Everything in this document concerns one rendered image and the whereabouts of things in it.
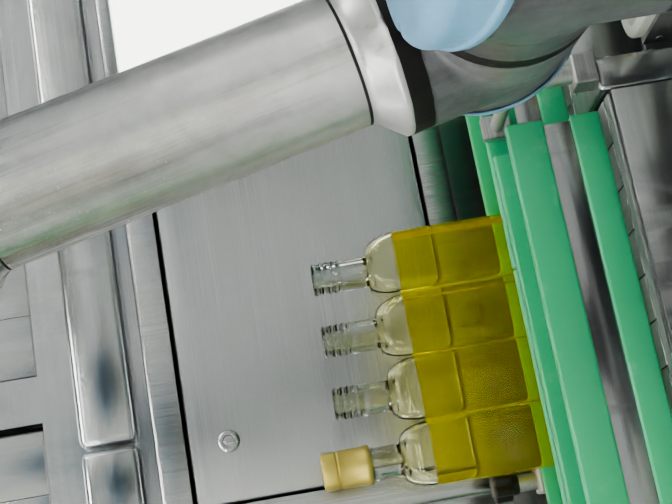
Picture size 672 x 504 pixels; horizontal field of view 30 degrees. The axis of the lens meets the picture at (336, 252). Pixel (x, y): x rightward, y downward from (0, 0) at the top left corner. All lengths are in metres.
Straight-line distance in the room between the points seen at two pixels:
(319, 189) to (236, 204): 0.09
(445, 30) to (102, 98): 0.22
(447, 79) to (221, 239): 0.60
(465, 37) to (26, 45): 0.86
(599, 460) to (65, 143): 0.50
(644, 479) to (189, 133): 0.48
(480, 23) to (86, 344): 0.76
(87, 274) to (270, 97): 0.61
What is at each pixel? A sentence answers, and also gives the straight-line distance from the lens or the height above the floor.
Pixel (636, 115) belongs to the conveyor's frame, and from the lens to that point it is 1.06.
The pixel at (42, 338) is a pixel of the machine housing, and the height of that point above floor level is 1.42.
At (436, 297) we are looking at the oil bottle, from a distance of 1.12.
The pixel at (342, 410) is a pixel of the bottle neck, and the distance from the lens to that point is 1.12.
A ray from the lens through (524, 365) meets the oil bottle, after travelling 1.12.
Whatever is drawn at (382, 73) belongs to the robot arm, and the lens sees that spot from 0.73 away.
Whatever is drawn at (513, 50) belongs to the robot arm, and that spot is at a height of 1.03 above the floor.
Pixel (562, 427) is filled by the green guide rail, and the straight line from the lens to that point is 1.08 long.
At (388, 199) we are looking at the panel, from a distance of 1.31.
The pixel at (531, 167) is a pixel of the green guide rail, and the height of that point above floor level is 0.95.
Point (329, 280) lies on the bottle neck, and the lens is 1.14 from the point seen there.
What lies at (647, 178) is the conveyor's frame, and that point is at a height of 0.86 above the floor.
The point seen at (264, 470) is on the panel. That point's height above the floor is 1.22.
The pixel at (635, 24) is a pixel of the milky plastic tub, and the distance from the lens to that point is 1.10.
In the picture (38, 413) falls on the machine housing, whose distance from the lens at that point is 1.31.
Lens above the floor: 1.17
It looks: 3 degrees down
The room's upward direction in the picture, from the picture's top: 99 degrees counter-clockwise
